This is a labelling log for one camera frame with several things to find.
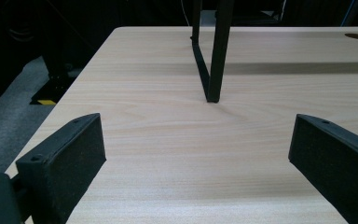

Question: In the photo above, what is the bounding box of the white cable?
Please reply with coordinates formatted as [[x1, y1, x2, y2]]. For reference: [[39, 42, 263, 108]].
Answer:
[[180, 0, 191, 27]]

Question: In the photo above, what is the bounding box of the blue cable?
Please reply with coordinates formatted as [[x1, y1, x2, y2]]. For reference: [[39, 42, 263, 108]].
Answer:
[[340, 0, 358, 27]]

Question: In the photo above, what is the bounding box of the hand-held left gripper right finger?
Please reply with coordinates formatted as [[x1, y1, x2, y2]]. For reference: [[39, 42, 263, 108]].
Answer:
[[288, 113, 358, 224]]

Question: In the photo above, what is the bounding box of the black stand base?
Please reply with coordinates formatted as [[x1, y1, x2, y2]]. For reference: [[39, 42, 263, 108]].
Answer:
[[30, 55, 82, 106]]

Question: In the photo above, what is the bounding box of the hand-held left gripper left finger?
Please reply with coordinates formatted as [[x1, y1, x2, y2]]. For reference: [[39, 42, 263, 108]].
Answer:
[[15, 113, 107, 224]]

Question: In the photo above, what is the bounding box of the black metal rack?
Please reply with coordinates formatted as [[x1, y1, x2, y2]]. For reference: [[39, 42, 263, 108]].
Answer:
[[190, 0, 236, 104]]

